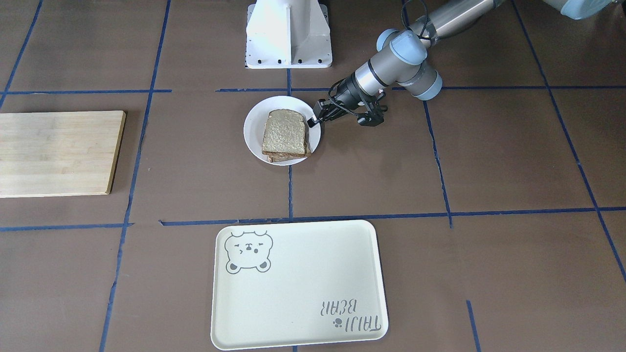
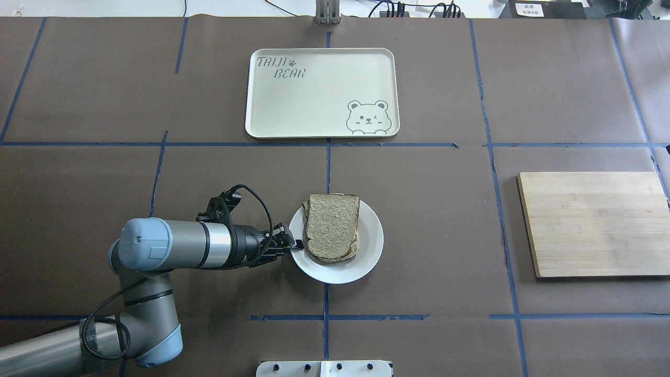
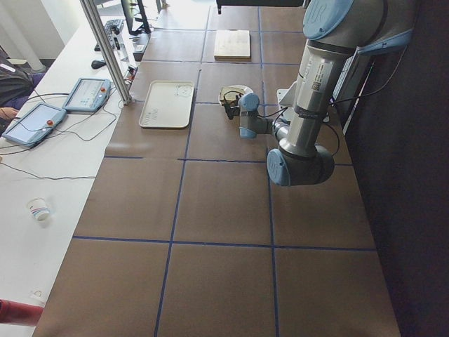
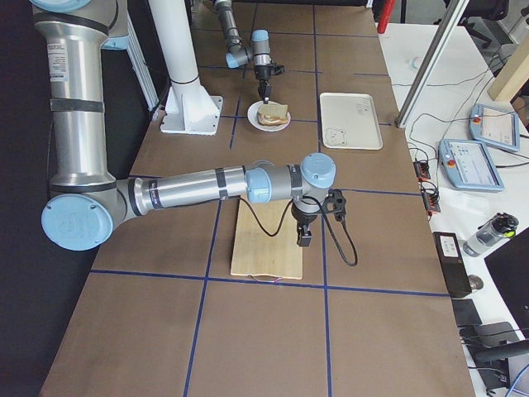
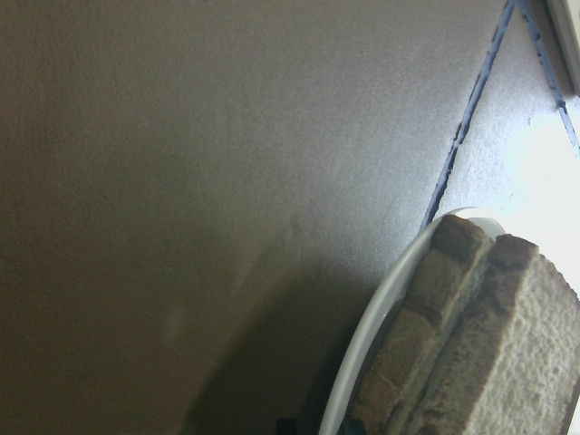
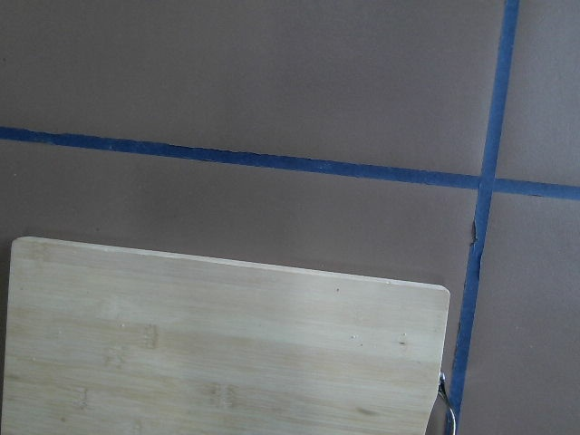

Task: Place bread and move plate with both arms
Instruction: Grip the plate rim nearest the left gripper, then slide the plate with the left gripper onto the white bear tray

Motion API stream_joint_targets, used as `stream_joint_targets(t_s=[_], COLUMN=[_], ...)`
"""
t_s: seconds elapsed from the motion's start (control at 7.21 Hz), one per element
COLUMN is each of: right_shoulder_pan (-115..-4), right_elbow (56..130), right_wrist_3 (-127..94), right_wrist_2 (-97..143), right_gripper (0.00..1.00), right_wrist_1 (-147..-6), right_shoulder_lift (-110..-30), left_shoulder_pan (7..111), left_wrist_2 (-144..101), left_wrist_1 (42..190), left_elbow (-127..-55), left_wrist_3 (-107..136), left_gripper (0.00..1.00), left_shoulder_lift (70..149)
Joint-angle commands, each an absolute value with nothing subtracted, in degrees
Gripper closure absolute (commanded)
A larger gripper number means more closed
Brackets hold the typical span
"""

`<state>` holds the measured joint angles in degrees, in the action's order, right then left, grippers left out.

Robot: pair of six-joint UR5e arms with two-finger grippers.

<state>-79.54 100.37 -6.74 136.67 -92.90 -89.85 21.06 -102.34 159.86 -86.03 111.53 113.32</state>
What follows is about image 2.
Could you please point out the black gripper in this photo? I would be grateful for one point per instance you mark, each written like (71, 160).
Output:
(247, 245)

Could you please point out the white round plate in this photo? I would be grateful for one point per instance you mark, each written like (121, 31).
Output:
(343, 238)

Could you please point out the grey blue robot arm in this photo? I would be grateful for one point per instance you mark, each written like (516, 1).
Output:
(148, 330)

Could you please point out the bottom toast slice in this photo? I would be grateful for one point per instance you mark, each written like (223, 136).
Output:
(335, 259)

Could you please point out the cream bear tray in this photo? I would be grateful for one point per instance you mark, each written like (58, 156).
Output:
(322, 93)

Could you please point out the black power strip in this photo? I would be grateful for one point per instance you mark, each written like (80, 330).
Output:
(440, 10)

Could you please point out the wooden cutting board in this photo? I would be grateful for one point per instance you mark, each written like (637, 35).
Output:
(595, 224)

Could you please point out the black box with label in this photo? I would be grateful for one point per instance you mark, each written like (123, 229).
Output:
(542, 10)

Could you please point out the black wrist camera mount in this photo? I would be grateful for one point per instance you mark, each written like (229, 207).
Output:
(219, 209)

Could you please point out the white pedestal column base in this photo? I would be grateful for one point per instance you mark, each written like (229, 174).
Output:
(326, 368)

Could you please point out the aluminium frame post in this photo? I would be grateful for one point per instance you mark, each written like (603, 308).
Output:
(327, 12)

